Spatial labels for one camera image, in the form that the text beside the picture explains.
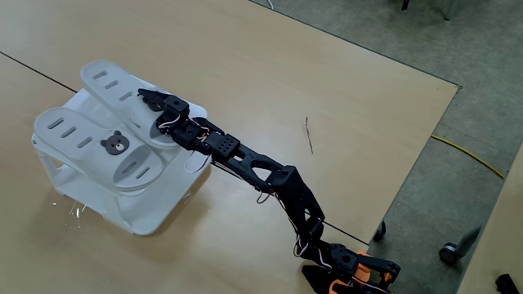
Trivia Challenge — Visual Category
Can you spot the yellow floor cable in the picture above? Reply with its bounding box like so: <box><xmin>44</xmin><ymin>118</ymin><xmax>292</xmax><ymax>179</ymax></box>
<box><xmin>430</xmin><ymin>134</ymin><xmax>507</xmax><ymax>180</ymax></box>

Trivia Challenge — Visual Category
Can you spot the white open plastic box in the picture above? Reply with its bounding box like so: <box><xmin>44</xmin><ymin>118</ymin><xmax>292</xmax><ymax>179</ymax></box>
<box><xmin>31</xmin><ymin>87</ymin><xmax>212</xmax><ymax>237</ymax></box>

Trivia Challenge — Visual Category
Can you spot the white bear slipper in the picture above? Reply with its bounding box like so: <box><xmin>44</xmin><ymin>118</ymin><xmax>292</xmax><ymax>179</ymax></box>
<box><xmin>79</xmin><ymin>58</ymin><xmax>181</xmax><ymax>151</ymax></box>
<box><xmin>33</xmin><ymin>106</ymin><xmax>165</xmax><ymax>193</ymax></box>

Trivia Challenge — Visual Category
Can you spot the grey black caster wheel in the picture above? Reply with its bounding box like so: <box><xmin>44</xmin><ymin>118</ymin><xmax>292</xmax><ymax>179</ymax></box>
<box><xmin>438</xmin><ymin>242</ymin><xmax>463</xmax><ymax>266</ymax></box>

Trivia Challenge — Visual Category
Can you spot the small black object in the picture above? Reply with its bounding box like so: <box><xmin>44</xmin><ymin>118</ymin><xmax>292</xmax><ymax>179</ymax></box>
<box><xmin>494</xmin><ymin>273</ymin><xmax>521</xmax><ymax>294</ymax></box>

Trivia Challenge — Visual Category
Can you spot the grey metal chair leg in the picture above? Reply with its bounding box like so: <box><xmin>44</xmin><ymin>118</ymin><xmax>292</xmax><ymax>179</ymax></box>
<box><xmin>444</xmin><ymin>0</ymin><xmax>458</xmax><ymax>22</ymax></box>

